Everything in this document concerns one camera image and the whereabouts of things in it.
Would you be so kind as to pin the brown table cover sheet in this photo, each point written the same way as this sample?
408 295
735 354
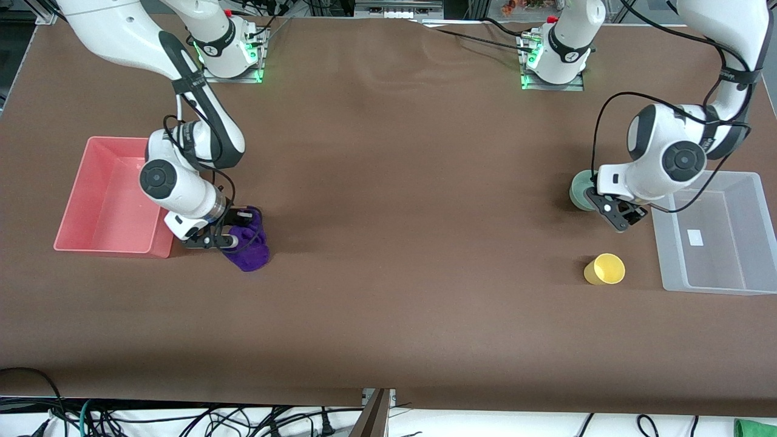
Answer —
388 243

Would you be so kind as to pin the yellow plastic cup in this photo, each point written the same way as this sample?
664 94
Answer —
604 270

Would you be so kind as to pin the brown wooden board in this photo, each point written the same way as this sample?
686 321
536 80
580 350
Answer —
373 419

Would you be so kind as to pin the pink plastic bin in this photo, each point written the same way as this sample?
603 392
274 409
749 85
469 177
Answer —
103 200

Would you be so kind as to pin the small metal table bracket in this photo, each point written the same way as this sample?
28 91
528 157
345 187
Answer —
392 397

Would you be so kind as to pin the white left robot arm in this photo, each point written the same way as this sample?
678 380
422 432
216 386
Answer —
655 152

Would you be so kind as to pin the translucent plastic bin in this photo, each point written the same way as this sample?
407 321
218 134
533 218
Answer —
728 255

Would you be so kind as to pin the purple cloth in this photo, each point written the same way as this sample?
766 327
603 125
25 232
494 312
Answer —
252 255

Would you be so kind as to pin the green fabric piece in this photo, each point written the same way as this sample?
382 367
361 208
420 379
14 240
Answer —
756 429

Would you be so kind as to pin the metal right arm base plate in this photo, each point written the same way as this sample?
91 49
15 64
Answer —
243 77

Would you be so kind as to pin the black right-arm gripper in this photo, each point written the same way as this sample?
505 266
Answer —
232 216

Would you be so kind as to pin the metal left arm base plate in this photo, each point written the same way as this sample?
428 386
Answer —
570 87

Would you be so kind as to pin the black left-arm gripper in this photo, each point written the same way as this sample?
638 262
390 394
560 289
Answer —
637 212

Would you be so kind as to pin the grey equipment box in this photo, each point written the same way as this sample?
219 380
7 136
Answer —
397 7

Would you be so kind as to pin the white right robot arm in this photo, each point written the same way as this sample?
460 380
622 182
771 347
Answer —
188 197

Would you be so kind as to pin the aluminium frame profile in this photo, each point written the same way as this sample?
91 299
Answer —
45 12

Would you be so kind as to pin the pale green bowl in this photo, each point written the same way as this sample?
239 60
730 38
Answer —
580 191

